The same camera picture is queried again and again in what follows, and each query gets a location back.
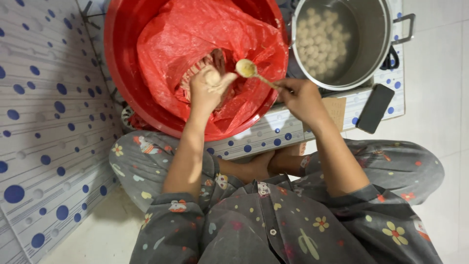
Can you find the person's left hand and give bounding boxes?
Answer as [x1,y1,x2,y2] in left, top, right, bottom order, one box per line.
[189,65,239,113]

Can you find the person's right hand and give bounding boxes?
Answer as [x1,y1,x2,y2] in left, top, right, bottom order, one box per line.
[273,78,324,124]

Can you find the metal spoon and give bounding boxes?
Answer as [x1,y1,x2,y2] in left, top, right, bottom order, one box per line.
[235,59,283,91]

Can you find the meat paste ball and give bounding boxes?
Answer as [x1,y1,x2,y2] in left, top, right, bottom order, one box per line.
[204,70,223,87]

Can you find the blue-dotted low table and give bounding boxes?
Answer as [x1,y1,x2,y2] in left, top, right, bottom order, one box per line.
[205,0,406,161]

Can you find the brown cardboard piece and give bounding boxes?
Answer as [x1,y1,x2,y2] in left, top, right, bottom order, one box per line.
[303,97,347,135]

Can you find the heap of pale meatballs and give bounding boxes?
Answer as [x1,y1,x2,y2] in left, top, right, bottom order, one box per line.
[296,7,352,78]

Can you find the person's bare foot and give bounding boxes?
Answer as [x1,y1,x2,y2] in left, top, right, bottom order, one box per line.
[268,142,308,177]
[218,150,276,184]

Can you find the pink meat paste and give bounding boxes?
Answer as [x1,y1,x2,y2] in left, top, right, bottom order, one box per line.
[178,48,239,110]

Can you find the black smartphone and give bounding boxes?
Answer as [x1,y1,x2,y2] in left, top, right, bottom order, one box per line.
[355,84,395,134]

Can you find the steel cooking pot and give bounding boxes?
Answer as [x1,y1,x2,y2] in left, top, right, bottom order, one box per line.
[291,0,416,91]

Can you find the black scissors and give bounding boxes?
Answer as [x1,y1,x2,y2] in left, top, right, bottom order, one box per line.
[379,45,400,71]

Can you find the red plastic bag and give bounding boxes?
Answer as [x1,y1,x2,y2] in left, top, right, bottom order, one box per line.
[137,0,289,135]

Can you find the grey floral pajama shirt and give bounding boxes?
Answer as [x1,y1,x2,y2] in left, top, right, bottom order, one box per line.
[129,175,444,264]

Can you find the grey floral pajama pants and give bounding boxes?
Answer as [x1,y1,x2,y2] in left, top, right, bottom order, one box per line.
[109,130,445,214]

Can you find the white perforated basket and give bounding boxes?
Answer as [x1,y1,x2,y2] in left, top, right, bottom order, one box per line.
[120,106,148,133]

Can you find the red plastic basin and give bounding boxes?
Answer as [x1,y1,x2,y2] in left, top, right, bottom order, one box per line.
[104,0,290,142]

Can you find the black metal rack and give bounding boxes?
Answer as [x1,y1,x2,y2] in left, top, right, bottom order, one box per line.
[78,0,123,108]

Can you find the blue-dotted plastic sheet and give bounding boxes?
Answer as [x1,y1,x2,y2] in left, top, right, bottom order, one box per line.
[0,0,124,264]

